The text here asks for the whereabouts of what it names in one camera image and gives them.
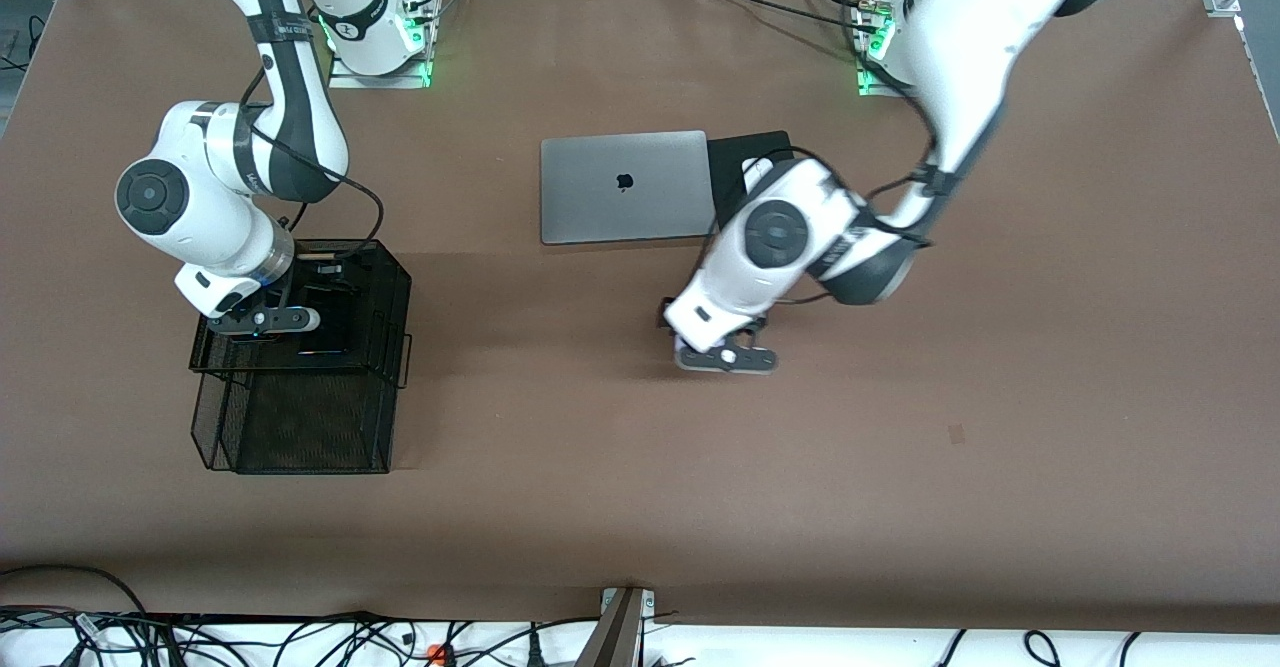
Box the long black smartphone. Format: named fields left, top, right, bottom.
left=293, top=287, right=353, bottom=358

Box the black mesh two-tier tray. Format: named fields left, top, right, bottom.
left=189, top=239, right=414, bottom=475

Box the black mouse pad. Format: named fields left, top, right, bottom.
left=706, top=130, right=796, bottom=233

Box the silver closed laptop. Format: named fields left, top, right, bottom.
left=540, top=130, right=719, bottom=246

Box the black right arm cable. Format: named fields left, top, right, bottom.
left=240, top=47, right=386, bottom=263

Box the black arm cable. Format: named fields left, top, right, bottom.
left=760, top=0, right=961, bottom=308
left=240, top=47, right=386, bottom=263

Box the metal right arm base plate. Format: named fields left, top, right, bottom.
left=328, top=0, right=438, bottom=90

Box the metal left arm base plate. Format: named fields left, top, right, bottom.
left=855, top=0, right=926, bottom=98

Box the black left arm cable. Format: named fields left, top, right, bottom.
left=760, top=0, right=961, bottom=308

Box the black cable on table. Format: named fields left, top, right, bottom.
left=683, top=0, right=881, bottom=33

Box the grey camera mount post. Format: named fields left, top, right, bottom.
left=573, top=587, right=658, bottom=667

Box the thick black floor cable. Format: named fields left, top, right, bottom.
left=0, top=564, right=149, bottom=618

